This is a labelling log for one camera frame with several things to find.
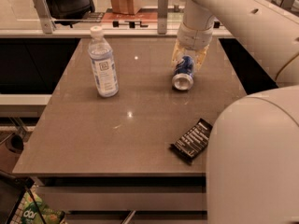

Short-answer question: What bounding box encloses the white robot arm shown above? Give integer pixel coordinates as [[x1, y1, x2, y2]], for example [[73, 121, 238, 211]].
[[174, 0, 299, 224]]

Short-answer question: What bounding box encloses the clear plastic water bottle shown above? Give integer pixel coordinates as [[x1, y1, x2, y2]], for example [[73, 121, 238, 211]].
[[88, 26, 119, 97]]

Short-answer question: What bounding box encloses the metal glass bracket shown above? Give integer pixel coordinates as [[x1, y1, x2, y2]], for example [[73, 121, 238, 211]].
[[32, 0, 56, 34], [279, 0, 299, 12], [157, 0, 168, 35]]

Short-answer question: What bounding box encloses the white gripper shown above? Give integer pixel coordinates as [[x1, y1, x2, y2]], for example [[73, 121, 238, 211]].
[[171, 23, 213, 70]]

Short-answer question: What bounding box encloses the black snack bar wrapper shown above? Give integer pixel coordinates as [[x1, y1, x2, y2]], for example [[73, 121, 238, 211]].
[[170, 119, 213, 164]]

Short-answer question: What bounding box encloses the grey table drawer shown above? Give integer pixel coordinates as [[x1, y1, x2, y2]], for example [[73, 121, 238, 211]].
[[37, 187, 206, 211]]

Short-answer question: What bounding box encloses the black wire basket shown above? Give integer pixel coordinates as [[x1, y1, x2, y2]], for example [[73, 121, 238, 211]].
[[0, 171, 34, 224]]

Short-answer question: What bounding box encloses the middle metal glass bracket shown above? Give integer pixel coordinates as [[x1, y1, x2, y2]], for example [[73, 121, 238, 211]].
[[157, 0, 168, 35]]

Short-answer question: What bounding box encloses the right metal glass bracket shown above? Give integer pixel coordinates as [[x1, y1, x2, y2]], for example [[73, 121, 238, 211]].
[[279, 0, 299, 12]]

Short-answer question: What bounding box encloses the black office chair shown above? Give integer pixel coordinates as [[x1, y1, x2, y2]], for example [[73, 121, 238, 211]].
[[46, 0, 95, 25]]

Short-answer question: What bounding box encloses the left metal glass bracket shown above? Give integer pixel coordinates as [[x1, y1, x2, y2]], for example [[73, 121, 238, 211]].
[[32, 0, 56, 34]]

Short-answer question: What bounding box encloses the colourful floor mat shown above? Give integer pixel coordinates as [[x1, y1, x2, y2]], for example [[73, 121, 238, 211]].
[[81, 7, 188, 27]]

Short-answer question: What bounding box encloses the blue pepsi can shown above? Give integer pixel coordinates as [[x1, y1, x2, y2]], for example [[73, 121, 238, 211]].
[[172, 55, 194, 91]]

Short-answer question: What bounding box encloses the green chip bag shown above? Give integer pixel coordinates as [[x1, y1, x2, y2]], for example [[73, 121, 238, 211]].
[[21, 192, 65, 224]]

